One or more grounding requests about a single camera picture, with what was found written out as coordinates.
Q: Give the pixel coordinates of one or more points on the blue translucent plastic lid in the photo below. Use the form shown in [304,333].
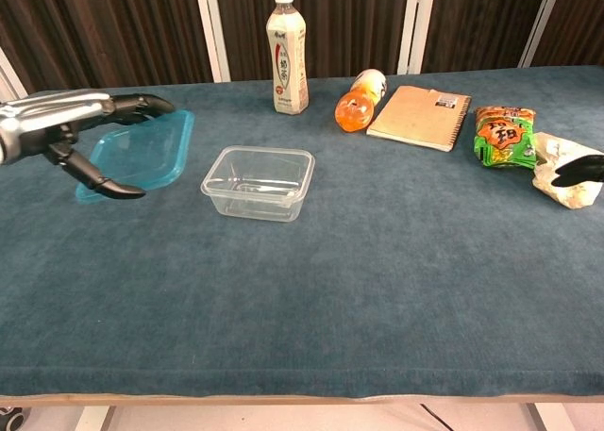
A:
[146,153]

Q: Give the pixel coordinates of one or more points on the orange soda bottle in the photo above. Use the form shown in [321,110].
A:
[354,112]

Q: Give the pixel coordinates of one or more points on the blue velvet table cloth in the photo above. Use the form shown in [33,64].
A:
[330,285]

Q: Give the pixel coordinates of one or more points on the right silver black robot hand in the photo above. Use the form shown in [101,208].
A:
[582,169]

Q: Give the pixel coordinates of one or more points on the brown spiral notebook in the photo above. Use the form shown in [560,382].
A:
[415,115]

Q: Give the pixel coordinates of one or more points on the black caster wheel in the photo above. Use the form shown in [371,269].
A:
[9,418]

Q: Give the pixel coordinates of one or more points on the white table leg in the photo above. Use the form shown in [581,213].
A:
[538,418]
[94,419]

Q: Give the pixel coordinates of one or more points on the green orange snack bag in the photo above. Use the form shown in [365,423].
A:
[502,138]

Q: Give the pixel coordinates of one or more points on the white partition frame post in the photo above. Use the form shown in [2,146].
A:
[212,30]
[415,25]
[10,84]
[540,21]

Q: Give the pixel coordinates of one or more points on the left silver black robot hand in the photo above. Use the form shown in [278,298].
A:
[47,115]

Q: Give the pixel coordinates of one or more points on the clear bag with bread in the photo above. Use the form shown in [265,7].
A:
[571,197]

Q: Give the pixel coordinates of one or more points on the milk tea bottle white cap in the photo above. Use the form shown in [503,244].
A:
[287,58]

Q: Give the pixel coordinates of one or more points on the clear plastic container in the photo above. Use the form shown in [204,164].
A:
[259,186]

